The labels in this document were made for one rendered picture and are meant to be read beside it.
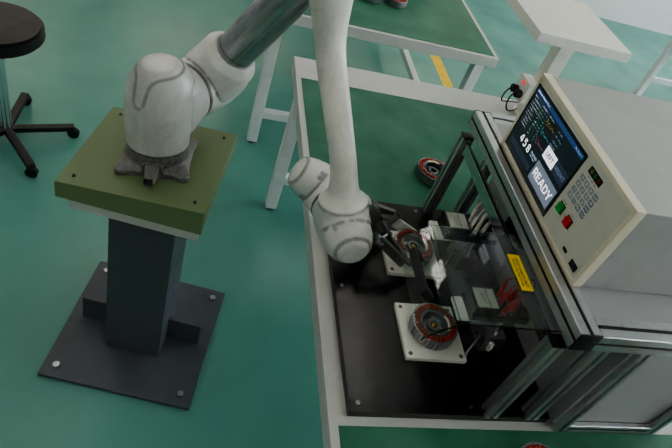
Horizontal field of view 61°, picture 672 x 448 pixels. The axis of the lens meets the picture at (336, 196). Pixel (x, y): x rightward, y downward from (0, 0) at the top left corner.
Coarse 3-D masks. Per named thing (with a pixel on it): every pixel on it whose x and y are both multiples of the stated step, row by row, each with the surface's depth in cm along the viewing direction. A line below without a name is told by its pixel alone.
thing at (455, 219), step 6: (444, 210) 146; (444, 216) 145; (450, 216) 145; (456, 216) 146; (462, 216) 146; (432, 222) 148; (438, 222) 148; (444, 222) 145; (450, 222) 143; (456, 222) 144; (462, 222) 145; (468, 222) 145; (462, 228) 143; (468, 228) 144; (474, 228) 148; (480, 228) 149
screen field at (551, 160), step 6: (546, 150) 122; (546, 156) 121; (552, 156) 119; (546, 162) 121; (552, 162) 119; (558, 162) 117; (552, 168) 119; (558, 168) 117; (558, 174) 117; (564, 174) 115; (558, 180) 116; (564, 180) 114
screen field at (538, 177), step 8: (536, 168) 124; (528, 176) 127; (536, 176) 124; (544, 176) 121; (536, 184) 123; (544, 184) 121; (552, 184) 118; (536, 192) 123; (544, 192) 120; (552, 192) 118; (544, 200) 120; (544, 208) 120
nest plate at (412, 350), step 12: (396, 312) 136; (408, 312) 137; (408, 336) 131; (408, 348) 129; (420, 348) 130; (456, 348) 133; (420, 360) 128; (432, 360) 129; (444, 360) 130; (456, 360) 130
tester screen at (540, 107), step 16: (544, 96) 125; (528, 112) 130; (544, 112) 124; (528, 128) 129; (544, 128) 123; (560, 128) 118; (512, 144) 135; (544, 144) 123; (560, 144) 117; (528, 160) 127; (544, 160) 122; (560, 160) 117; (576, 160) 112
